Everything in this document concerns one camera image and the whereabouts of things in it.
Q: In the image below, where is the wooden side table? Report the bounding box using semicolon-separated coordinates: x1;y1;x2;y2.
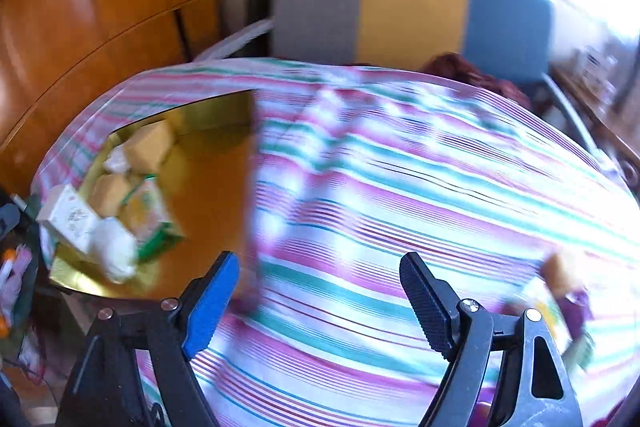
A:
550;67;640;188

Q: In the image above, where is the green snack packet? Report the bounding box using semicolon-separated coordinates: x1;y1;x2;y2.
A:
565;327;597;370

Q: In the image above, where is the striped tablecloth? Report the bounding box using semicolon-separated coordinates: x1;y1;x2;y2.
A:
32;57;640;427

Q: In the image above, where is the dark red cloth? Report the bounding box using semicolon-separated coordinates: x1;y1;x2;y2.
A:
420;52;533;108

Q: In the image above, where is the white fluffy packet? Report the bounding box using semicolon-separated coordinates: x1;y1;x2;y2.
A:
90;217;138;283

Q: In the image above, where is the white foam chair armrest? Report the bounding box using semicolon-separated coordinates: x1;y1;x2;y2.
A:
192;19;273;60

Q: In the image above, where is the small white packet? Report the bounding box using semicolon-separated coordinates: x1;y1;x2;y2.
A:
102;147;131;174

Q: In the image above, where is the white printed box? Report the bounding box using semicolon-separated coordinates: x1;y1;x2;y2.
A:
572;47;616;82

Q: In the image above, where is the green and yellow packet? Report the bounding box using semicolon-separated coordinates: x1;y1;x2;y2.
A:
122;174;186;263

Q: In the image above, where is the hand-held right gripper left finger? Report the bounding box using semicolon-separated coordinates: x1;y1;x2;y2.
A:
55;251;241;427

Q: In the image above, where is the grey yellow blue chair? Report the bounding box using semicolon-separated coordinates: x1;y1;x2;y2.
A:
270;0;601;158

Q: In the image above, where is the purple snack packet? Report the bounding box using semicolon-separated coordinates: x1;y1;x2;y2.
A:
557;289;593;338

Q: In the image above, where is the wooden wardrobe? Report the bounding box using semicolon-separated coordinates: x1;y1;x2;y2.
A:
0;0;223;195

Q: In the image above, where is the white and pink carton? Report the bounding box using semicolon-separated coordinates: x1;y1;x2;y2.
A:
36;184;101;253

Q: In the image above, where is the yellow block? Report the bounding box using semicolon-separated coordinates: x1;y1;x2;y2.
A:
122;121;176;172
90;173;132;218

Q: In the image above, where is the gold metal tin box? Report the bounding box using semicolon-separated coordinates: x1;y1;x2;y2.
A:
47;89;258;300

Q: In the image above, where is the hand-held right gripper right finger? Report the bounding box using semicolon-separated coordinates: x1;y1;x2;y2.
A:
399;252;585;427

